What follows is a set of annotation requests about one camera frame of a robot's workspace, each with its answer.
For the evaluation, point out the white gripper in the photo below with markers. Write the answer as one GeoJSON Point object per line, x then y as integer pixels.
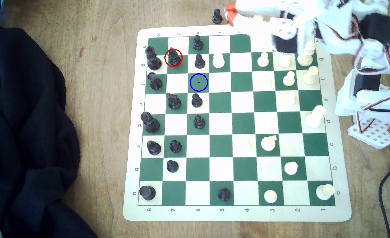
{"type": "Point", "coordinates": [284, 30]}

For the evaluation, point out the black chess bishop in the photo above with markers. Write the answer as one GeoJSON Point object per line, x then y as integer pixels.
{"type": "Point", "coordinates": [174, 58]}
{"type": "Point", "coordinates": [154, 148]}

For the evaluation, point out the white grid robot base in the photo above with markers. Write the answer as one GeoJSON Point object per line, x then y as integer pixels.
{"type": "Point", "coordinates": [376, 134]}

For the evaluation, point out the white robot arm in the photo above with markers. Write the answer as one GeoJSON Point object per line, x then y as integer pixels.
{"type": "Point", "coordinates": [350, 102]}

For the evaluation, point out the white chess piece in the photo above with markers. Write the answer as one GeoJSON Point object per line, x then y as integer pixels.
{"type": "Point", "coordinates": [284, 62]}

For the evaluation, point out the black chess pawn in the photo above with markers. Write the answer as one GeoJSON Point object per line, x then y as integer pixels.
{"type": "Point", "coordinates": [199, 62]}
{"type": "Point", "coordinates": [198, 44]}
{"type": "Point", "coordinates": [197, 101]}
{"type": "Point", "coordinates": [172, 167]}
{"type": "Point", "coordinates": [199, 123]}
{"type": "Point", "coordinates": [224, 195]}
{"type": "Point", "coordinates": [217, 18]}
{"type": "Point", "coordinates": [176, 147]}

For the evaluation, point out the white chess bishop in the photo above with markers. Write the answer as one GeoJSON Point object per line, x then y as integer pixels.
{"type": "Point", "coordinates": [305, 59]}
{"type": "Point", "coordinates": [310, 77]}

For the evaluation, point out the white chess queen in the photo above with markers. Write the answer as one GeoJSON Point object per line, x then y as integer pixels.
{"type": "Point", "coordinates": [314, 119]}

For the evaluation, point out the black chess king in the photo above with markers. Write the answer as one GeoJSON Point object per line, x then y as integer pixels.
{"type": "Point", "coordinates": [154, 62]}

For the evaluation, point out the black chess knight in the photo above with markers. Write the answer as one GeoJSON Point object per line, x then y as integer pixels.
{"type": "Point", "coordinates": [174, 103]}

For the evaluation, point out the white chess knight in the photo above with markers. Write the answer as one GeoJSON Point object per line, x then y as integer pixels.
{"type": "Point", "coordinates": [268, 143]}

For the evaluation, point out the black chess queen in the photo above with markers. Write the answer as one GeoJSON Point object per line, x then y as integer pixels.
{"type": "Point", "coordinates": [151, 125]}

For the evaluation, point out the white chess rook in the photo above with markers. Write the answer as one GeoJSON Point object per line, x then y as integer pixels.
{"type": "Point", "coordinates": [323, 192]}

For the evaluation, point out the green white chessboard mat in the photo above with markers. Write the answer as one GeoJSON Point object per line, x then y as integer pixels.
{"type": "Point", "coordinates": [220, 145]}

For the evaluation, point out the black cloth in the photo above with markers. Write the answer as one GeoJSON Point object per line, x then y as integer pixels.
{"type": "Point", "coordinates": [26, 132]}

